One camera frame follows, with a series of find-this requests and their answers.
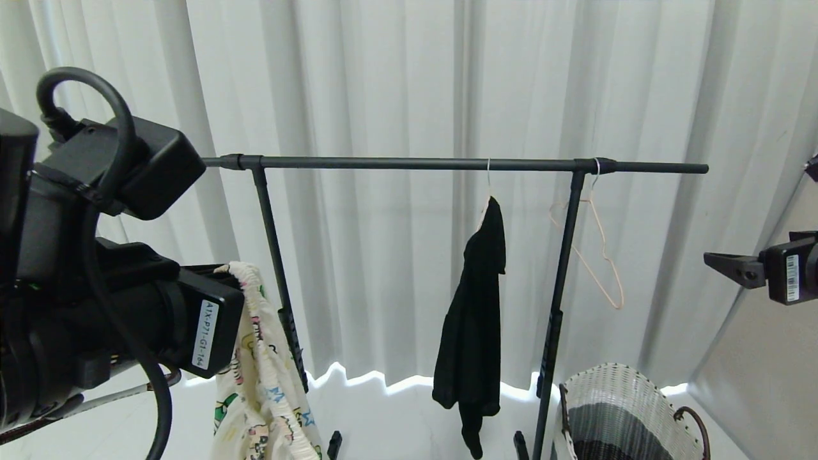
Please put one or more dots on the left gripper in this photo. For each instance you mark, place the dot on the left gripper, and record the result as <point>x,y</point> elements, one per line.
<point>211,326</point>

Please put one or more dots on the black clothes rack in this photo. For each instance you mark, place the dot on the black clothes rack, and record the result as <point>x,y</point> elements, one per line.
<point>409,163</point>

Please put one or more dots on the pink clothes hanger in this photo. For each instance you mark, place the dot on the pink clothes hanger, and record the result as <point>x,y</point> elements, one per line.
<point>604,249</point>
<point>489,182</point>

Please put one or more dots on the cream printed garment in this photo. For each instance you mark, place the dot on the cream printed garment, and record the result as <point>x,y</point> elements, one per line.
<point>262,383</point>

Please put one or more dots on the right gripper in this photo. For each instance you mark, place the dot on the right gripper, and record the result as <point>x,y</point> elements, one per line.
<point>792,275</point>

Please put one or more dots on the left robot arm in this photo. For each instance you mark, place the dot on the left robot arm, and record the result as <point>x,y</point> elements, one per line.
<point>13,191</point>

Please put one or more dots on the white curtain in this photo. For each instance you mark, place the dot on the white curtain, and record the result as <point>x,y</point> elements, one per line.
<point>383,76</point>

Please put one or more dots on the black garment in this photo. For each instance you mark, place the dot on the black garment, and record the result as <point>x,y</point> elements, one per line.
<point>473,332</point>

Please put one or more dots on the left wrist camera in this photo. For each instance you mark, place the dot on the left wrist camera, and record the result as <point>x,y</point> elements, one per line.
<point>147,166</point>

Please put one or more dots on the white laundry basket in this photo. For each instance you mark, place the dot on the white laundry basket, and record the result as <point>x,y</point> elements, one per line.
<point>626,409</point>

